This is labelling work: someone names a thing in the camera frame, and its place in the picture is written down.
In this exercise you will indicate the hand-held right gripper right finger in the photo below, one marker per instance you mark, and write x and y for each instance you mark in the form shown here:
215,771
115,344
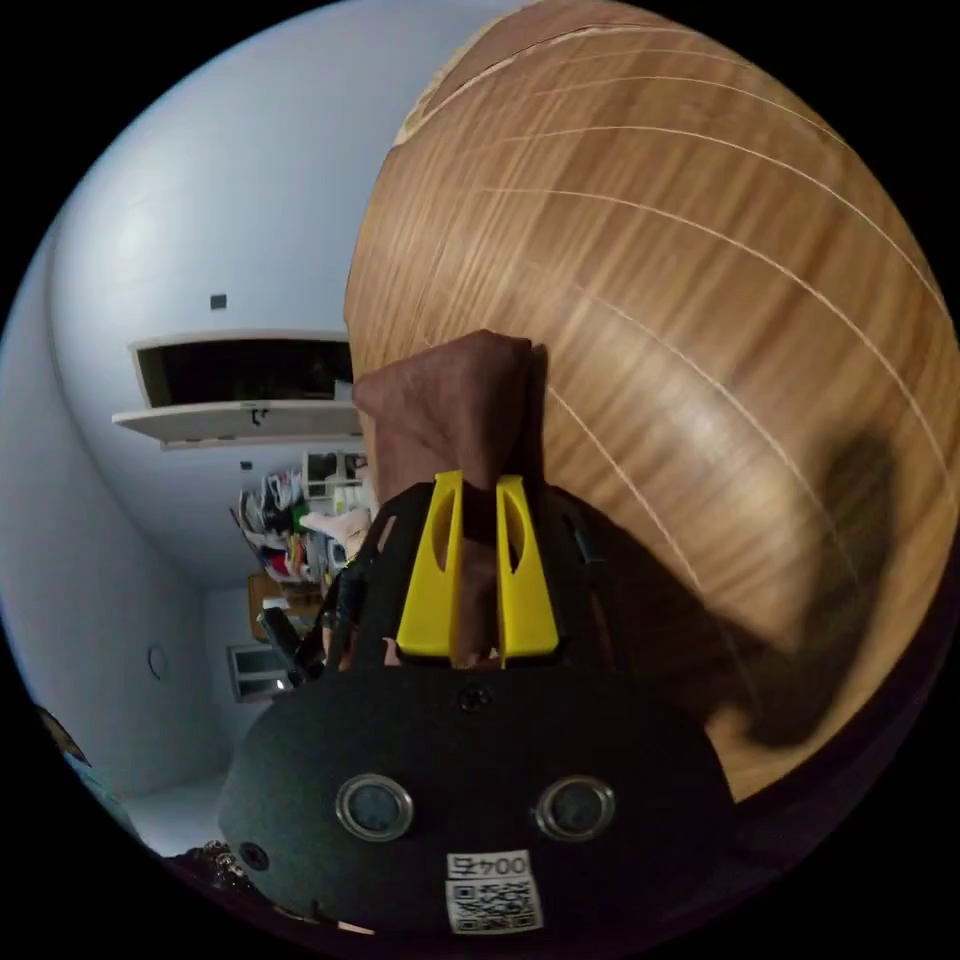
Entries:
529,607

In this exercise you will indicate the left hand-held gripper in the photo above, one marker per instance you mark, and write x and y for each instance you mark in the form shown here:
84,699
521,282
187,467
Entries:
339,611

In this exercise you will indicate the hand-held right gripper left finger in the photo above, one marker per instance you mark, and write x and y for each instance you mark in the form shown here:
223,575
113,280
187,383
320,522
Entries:
431,600

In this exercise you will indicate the brown vest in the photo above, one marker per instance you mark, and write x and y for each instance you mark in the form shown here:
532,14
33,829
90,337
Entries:
450,405

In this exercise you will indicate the wooden cupboard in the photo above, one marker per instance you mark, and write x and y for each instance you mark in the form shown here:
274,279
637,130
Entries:
289,596

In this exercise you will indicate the cluttered shelf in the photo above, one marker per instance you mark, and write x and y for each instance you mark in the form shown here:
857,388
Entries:
281,525

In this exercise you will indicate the window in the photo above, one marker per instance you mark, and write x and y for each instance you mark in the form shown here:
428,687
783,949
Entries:
240,371

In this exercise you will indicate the bed with woven mat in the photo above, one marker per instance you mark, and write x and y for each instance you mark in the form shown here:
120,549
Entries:
637,225

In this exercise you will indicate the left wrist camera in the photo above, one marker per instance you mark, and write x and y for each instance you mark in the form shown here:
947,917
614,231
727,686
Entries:
279,641

